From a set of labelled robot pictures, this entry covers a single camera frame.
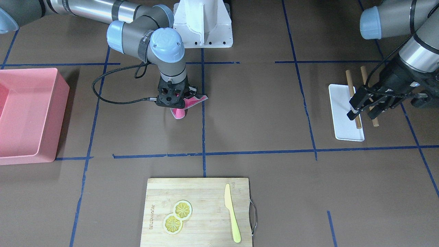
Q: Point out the wooden stick on tray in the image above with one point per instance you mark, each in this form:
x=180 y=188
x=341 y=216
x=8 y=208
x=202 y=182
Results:
x=351 y=92

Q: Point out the wooden cutting board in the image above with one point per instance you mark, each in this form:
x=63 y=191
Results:
x=209 y=224

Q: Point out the lemon slice near knife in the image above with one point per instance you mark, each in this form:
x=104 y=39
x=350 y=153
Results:
x=183 y=210

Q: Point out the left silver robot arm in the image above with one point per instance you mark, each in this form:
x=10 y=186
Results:
x=416 y=18

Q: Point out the lemon slice far from knife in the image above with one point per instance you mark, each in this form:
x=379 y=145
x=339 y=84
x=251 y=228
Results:
x=172 y=225

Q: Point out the wooden stick beside tray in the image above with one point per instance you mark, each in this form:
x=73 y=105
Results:
x=364 y=74

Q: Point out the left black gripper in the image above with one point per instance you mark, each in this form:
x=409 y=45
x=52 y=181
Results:
x=395 y=78

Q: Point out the white camera pole with base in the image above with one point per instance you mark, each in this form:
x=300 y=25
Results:
x=204 y=23

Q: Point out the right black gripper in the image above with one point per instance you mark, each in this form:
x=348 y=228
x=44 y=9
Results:
x=191 y=90

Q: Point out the pink plastic bin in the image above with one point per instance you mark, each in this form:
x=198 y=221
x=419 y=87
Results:
x=33 y=103

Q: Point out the yellow plastic knife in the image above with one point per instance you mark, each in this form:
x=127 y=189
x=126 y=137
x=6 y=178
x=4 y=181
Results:
x=229 y=205

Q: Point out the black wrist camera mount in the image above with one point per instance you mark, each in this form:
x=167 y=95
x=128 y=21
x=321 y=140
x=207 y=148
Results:
x=170 y=103

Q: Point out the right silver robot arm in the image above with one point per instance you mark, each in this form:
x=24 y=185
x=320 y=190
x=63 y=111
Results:
x=137 y=30

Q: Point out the white rectangular tray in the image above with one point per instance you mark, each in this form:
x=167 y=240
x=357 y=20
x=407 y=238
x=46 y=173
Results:
x=344 y=128

